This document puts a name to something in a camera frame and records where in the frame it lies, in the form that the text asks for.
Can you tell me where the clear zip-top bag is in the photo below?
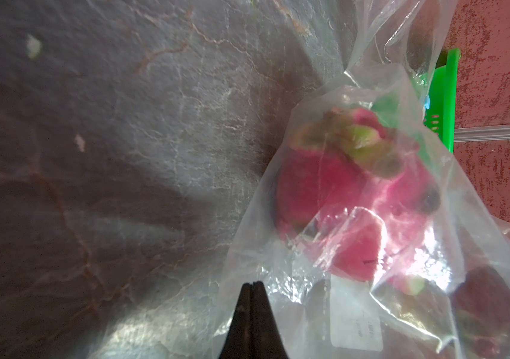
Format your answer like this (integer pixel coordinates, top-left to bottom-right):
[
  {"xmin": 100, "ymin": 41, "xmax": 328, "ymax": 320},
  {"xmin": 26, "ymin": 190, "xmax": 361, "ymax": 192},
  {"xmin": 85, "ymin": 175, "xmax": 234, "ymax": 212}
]
[{"xmin": 212, "ymin": 1, "xmax": 510, "ymax": 358}]

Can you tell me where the green plastic basket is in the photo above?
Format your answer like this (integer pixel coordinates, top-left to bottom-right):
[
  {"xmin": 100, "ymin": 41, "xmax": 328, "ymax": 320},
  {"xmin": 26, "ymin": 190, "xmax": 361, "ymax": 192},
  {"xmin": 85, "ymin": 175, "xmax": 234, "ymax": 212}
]
[{"xmin": 411, "ymin": 48, "xmax": 461, "ymax": 153}]

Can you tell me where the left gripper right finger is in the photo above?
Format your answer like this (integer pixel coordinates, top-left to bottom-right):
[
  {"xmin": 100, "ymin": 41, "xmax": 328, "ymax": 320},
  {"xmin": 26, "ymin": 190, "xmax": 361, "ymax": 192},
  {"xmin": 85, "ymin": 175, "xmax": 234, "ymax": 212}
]
[{"xmin": 251, "ymin": 281, "xmax": 288, "ymax": 359}]

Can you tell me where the right corner aluminium post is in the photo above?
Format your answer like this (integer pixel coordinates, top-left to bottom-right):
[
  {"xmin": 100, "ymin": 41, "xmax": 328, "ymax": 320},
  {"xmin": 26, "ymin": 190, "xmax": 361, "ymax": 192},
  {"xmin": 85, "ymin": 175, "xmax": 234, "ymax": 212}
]
[{"xmin": 454, "ymin": 124, "xmax": 510, "ymax": 143}]

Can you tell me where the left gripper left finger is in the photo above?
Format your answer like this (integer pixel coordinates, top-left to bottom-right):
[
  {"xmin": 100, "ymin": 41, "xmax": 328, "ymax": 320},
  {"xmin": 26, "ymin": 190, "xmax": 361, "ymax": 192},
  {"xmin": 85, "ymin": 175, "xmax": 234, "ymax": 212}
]
[{"xmin": 219, "ymin": 284, "xmax": 253, "ymax": 359}]

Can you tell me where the dragon fruit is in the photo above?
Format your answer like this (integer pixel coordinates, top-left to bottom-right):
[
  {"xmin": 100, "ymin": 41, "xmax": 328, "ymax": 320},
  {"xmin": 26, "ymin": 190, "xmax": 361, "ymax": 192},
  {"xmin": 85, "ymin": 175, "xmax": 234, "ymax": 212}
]
[{"xmin": 274, "ymin": 107, "xmax": 441, "ymax": 282}]

